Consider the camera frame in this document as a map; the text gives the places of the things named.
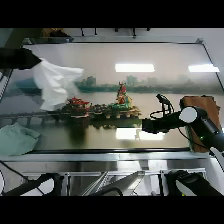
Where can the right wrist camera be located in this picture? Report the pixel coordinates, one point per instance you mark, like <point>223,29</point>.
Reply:
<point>164,101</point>

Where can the brown garment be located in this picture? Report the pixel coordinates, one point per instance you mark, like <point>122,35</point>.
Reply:
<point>206,101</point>

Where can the silver frame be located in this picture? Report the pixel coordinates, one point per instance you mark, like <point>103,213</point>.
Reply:
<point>100,163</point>

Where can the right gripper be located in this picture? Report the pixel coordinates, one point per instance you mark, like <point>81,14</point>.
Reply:
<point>153,125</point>

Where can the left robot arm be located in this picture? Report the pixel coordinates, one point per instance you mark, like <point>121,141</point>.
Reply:
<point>16,58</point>

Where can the white shirt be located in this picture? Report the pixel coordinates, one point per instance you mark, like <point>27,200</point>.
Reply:
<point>55,83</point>

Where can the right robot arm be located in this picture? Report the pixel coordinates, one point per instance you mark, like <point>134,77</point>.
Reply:
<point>206,128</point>

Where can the pale green garment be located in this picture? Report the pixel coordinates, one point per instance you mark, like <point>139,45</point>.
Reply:
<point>16,140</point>

